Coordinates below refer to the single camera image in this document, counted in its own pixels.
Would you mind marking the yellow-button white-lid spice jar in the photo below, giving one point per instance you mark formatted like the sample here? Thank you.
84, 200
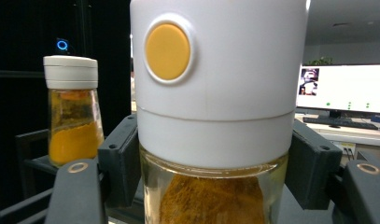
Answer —
215, 93

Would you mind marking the white office desk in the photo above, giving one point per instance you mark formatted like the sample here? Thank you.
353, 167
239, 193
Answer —
358, 137

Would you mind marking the black keyboard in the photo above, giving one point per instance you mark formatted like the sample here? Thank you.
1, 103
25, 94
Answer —
340, 123

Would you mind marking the computer monitor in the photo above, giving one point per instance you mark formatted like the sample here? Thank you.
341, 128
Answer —
349, 88

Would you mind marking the black metal two-tier shelf rack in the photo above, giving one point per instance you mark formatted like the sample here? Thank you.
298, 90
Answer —
32, 149

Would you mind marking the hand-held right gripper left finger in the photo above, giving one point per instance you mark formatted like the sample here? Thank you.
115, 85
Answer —
120, 161

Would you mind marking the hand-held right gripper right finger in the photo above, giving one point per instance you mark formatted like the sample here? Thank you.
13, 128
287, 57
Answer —
313, 168

